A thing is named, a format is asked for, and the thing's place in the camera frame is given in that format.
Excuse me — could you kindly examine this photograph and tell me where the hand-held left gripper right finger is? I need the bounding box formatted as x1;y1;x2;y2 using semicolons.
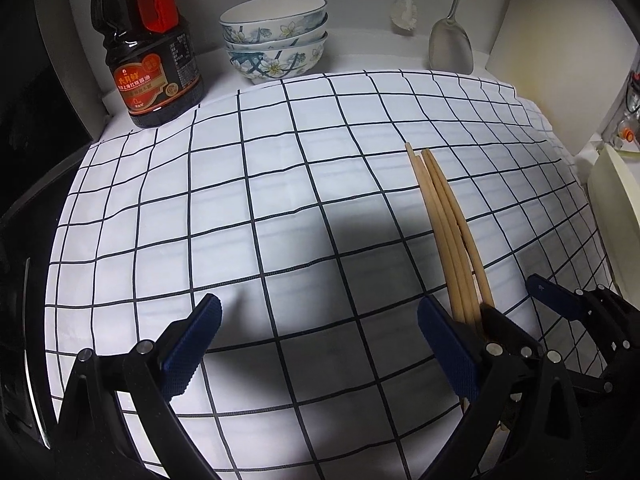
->
416;296;586;480

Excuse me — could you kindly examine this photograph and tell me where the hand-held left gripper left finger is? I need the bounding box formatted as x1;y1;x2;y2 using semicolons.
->
52;292;223;480

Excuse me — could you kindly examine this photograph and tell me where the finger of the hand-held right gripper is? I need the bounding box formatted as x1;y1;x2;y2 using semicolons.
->
526;274;640;361
480;304;544;362

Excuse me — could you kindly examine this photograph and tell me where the bundle of wooden chopsticks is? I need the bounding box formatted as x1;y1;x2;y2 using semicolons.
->
421;147;497;311

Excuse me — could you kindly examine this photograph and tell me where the wooden chopstick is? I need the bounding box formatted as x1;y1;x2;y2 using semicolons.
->
411;154;482;326
404;141;468;326

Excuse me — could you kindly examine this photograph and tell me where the cream plastic container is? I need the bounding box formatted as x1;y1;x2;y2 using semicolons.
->
586;144;640;306

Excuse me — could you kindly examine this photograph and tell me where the white black checkered cloth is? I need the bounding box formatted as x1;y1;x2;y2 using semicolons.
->
44;71;613;480

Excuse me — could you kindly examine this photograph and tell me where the clear bottle orange cap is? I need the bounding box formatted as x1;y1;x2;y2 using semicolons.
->
619;110;640;148

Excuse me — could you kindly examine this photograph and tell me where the cream cutting board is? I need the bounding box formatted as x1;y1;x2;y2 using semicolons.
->
487;0;628;153

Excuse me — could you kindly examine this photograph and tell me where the dark soy sauce bottle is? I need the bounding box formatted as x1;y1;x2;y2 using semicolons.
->
91;0;207;129

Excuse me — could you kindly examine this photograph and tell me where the metal spatula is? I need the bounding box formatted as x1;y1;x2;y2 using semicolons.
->
428;0;475;76

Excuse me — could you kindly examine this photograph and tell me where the floral ceramic bowl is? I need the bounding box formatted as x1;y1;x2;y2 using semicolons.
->
222;12;330;52
225;30;330;86
219;0;329;42

